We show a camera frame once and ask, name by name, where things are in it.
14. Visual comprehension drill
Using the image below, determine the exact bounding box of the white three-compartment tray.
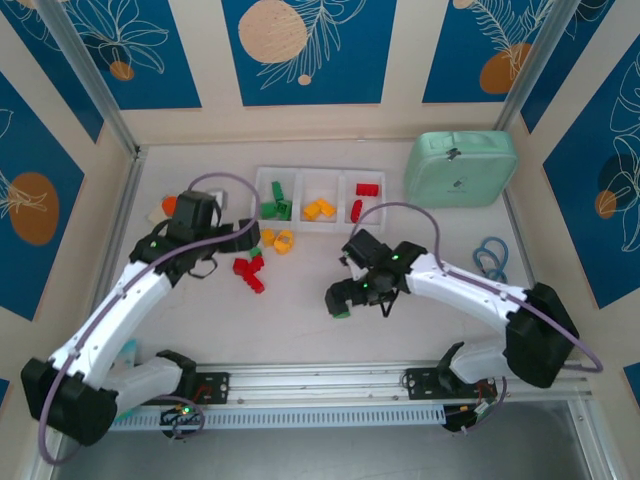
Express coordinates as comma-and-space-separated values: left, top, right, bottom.
252, 166, 389, 235

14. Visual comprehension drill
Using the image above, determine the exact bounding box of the base wiring bundle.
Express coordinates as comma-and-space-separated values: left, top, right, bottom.
442, 399, 504, 436
159, 403, 207, 441

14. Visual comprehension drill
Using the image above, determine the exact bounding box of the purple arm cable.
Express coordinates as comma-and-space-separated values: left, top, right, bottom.
37, 172, 263, 466
349, 201, 605, 436

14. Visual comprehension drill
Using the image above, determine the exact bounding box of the yellow lego block with hole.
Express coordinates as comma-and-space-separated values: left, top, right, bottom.
273, 229, 296, 256

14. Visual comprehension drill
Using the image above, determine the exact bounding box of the aluminium frame post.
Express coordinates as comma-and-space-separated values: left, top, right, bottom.
37, 0, 144, 161
492, 0, 584, 132

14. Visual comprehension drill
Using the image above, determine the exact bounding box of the mint green zipper case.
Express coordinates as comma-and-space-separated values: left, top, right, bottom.
402, 130, 520, 210

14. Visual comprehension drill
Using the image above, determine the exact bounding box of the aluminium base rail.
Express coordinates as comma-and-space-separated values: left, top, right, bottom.
42, 357, 594, 407

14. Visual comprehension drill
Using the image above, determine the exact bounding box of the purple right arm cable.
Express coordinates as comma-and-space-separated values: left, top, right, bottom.
349, 201, 605, 436

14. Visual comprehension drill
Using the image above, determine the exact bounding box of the blue coiled cable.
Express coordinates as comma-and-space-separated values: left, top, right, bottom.
472, 236, 511, 284

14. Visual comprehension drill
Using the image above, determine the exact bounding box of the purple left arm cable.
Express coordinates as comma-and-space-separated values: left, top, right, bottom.
37, 172, 263, 466

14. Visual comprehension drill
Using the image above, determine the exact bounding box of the grey slotted cable duct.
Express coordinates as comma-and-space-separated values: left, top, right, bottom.
109, 403, 446, 431

